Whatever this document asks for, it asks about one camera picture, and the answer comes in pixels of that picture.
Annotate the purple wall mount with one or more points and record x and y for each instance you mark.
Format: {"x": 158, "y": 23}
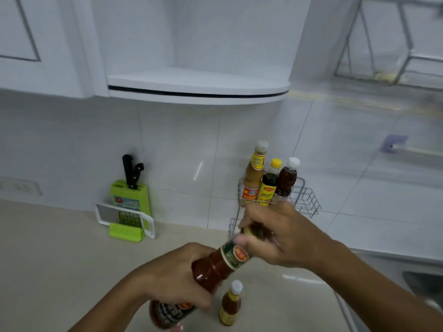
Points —
{"x": 394, "y": 141}

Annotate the white towel bar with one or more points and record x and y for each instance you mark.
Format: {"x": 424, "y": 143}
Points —
{"x": 418, "y": 150}

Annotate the white wall outlet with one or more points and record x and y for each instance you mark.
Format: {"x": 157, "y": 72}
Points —
{"x": 19, "y": 186}

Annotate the yellow sponge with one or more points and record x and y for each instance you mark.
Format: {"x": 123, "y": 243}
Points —
{"x": 386, "y": 77}

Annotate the white framed grater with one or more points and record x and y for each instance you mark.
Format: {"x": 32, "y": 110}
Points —
{"x": 103, "y": 213}

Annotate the green plastic grater holder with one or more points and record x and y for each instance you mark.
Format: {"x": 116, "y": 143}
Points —
{"x": 126, "y": 233}

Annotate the metal wall dish rack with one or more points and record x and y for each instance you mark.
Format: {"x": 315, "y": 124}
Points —
{"x": 408, "y": 55}

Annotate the white rounded corner shelf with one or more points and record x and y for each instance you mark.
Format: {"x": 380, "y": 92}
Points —
{"x": 197, "y": 84}

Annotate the white cabinet door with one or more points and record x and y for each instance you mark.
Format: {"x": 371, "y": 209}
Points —
{"x": 45, "y": 41}

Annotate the person's right thumb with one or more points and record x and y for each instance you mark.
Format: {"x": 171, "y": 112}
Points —
{"x": 247, "y": 243}

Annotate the tan sauce bottle white cap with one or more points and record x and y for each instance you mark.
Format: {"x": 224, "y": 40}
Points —
{"x": 253, "y": 176}

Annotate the person's right hand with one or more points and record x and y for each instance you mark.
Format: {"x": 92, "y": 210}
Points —
{"x": 294, "y": 238}

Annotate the steel sink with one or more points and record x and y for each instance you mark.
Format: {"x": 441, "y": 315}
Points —
{"x": 424, "y": 286}

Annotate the small orange sauce bottle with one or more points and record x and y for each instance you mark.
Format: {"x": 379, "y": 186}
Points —
{"x": 230, "y": 306}

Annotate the person's left thumb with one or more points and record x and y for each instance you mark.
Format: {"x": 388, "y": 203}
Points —
{"x": 197, "y": 300}

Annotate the green knife block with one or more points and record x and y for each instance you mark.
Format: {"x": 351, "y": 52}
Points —
{"x": 133, "y": 198}

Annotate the person's right forearm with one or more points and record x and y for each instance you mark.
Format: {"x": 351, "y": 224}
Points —
{"x": 380, "y": 297}

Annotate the person's left forearm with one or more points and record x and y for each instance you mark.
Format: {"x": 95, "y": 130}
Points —
{"x": 110, "y": 307}

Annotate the brown sauce bottle white cap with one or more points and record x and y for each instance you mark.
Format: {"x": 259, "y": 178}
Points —
{"x": 286, "y": 179}

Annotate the dark sauce bottle yellow cap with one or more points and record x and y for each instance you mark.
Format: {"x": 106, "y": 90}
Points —
{"x": 268, "y": 188}

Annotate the large red sauce bottle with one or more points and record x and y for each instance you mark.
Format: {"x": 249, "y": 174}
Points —
{"x": 213, "y": 269}

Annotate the person's left hand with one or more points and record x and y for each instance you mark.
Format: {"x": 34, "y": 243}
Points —
{"x": 166, "y": 276}

